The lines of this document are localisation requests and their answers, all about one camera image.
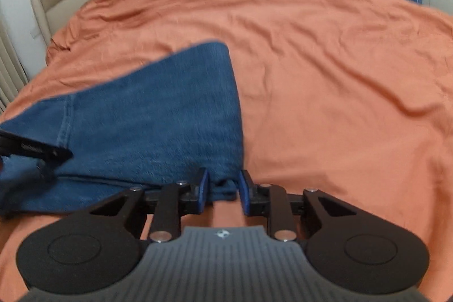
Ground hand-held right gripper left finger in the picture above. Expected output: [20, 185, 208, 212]
[90, 168, 210, 243]

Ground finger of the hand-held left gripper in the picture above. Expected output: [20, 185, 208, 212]
[33, 160, 56, 183]
[0, 130, 74, 165]

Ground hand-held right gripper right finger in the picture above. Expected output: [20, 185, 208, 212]
[238, 169, 357, 242]

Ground blue denim pants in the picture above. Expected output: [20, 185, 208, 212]
[0, 39, 247, 217]

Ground beige curtain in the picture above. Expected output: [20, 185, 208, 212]
[0, 17, 29, 113]

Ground orange duvet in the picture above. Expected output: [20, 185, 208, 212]
[0, 0, 453, 292]

